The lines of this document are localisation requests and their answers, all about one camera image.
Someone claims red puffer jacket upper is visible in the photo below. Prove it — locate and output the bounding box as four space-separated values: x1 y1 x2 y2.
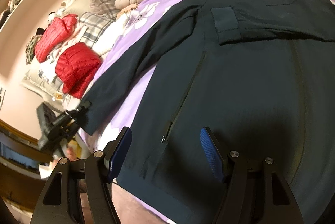
35 14 78 63

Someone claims white garment on bed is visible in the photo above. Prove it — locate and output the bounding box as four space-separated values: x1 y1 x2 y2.
92 14 129 56

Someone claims dark navy zip jacket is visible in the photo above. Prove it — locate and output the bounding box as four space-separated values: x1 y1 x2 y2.
78 0 335 224

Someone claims white plush toy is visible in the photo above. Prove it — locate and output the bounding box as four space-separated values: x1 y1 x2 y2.
47 0 76 25

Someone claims red puffer jacket lower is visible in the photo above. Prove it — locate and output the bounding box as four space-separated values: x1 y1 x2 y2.
55 43 102 99

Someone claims person left hand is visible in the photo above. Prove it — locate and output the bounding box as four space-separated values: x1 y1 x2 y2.
66 147 78 161

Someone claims red puffer jacket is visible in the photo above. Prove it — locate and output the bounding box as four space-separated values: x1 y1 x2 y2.
35 14 78 63
55 43 102 99

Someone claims plaid pillow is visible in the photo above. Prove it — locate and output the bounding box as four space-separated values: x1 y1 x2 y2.
79 0 120 47

